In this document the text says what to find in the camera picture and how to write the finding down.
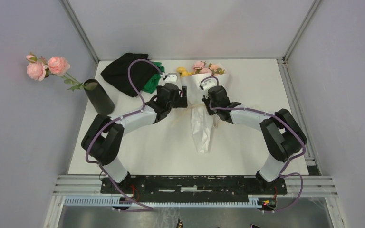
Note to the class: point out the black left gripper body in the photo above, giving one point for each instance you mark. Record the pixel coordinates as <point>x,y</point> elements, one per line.
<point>177,103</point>

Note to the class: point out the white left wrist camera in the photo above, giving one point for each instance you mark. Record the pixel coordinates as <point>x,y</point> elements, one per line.
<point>169,78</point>

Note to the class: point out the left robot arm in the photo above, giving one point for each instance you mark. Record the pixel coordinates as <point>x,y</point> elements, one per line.
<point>103,139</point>

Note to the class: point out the black cloth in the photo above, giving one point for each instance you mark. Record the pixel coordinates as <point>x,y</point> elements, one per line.
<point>130,67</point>

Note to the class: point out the pink roses in vase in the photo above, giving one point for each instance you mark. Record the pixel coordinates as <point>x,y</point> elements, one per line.
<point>39,68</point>

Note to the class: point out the green cloth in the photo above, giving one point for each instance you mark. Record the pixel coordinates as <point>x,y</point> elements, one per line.
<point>153,82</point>

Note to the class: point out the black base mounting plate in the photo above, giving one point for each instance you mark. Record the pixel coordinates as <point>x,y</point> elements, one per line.
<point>199,189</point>

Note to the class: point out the white paper bouquet wrap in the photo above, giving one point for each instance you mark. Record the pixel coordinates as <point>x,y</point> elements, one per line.
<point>201,121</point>

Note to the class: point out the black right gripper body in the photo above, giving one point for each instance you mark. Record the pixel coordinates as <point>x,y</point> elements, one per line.
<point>206,99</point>

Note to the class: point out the cream printed ribbon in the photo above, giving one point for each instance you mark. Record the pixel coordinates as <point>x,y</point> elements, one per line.
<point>181,114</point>

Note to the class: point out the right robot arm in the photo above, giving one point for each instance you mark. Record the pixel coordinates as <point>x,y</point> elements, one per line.
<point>283,137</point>

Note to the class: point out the black cylindrical vase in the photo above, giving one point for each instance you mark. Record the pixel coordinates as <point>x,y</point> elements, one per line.
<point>98,97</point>

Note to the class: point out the pink and yellow flower bunch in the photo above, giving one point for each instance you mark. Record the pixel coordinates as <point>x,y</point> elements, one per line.
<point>202,67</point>

